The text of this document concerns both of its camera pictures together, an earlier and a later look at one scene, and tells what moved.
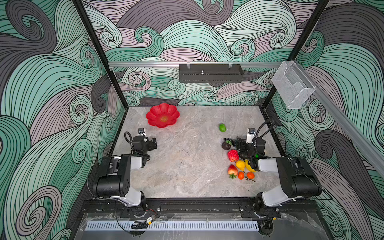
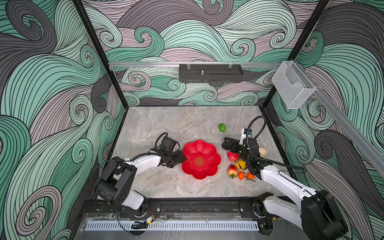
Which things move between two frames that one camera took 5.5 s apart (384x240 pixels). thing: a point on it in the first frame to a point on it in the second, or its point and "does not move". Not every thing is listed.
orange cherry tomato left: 241,175 does not move
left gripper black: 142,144 to 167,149
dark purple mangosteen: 227,145 does not move
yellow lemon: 241,164 does not move
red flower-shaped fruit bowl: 162,115 to 201,159
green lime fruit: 222,127 does not move
